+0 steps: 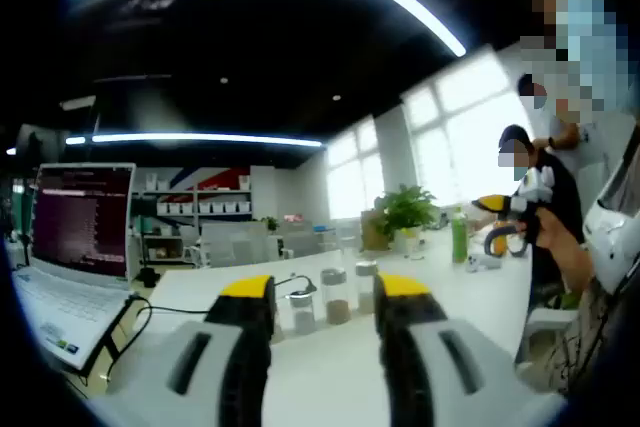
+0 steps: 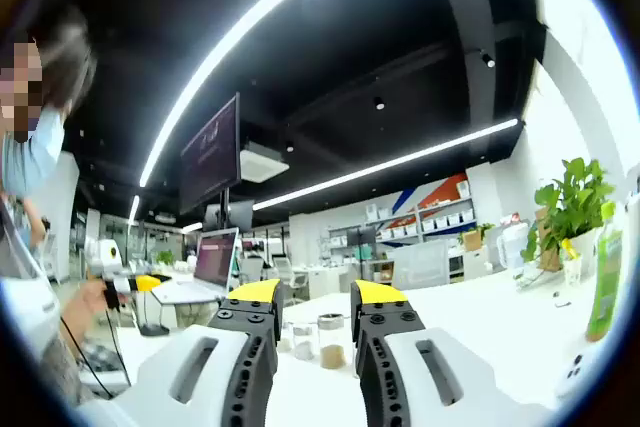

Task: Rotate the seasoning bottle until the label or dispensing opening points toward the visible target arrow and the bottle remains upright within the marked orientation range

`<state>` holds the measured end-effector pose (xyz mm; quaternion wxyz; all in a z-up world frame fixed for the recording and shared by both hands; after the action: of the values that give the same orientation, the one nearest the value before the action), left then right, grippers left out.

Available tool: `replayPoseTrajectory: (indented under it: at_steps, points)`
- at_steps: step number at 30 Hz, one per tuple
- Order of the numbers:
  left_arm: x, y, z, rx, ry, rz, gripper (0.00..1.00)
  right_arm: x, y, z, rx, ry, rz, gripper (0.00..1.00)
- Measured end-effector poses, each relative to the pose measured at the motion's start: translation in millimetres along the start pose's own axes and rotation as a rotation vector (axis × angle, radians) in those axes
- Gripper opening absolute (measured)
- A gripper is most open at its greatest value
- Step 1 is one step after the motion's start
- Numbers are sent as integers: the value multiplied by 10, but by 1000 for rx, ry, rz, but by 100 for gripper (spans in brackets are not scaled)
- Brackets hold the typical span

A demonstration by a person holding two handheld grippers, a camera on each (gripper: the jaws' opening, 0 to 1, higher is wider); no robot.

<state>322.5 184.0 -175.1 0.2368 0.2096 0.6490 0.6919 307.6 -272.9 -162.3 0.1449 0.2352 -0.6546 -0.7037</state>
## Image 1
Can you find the operator with white headset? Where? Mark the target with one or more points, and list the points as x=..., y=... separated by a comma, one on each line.
x=590, y=337

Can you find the green potted plant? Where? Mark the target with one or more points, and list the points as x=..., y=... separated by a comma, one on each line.
x=407, y=209

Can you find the straight ceiling light strip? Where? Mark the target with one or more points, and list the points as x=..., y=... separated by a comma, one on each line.
x=200, y=138

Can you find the narrow bright window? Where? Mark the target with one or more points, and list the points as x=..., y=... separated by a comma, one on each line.
x=350, y=177

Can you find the person's right hand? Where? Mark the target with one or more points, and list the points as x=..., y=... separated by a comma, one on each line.
x=555, y=237

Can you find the brown box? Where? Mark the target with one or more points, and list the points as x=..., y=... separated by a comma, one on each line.
x=370, y=234

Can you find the clear seasoning bottle brown contents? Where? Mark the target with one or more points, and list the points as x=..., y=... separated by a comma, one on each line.
x=336, y=309

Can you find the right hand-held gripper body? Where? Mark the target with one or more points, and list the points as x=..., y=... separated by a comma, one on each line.
x=535, y=187

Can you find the black laptop stand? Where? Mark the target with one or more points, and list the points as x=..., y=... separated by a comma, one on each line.
x=112, y=337

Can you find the black loop orange tool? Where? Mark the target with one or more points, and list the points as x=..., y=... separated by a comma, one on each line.
x=500, y=244

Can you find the white laptop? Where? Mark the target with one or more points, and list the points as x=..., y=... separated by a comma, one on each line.
x=75, y=227

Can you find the white chest-worn device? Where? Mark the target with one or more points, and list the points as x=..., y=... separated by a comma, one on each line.
x=612, y=242

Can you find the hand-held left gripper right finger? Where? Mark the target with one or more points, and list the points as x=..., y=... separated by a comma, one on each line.
x=495, y=377

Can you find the white mesh office chair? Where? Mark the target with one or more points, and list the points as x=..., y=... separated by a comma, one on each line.
x=232, y=244

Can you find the white storage shelving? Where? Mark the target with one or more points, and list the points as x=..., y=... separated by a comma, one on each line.
x=200, y=207

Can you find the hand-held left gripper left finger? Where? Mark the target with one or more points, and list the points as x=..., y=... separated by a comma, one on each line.
x=165, y=357

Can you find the large bright window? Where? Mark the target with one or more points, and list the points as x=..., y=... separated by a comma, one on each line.
x=470, y=137

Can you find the green drink bottle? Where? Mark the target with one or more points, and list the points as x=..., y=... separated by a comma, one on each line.
x=460, y=239

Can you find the small white device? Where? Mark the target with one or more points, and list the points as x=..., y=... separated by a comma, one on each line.
x=482, y=263

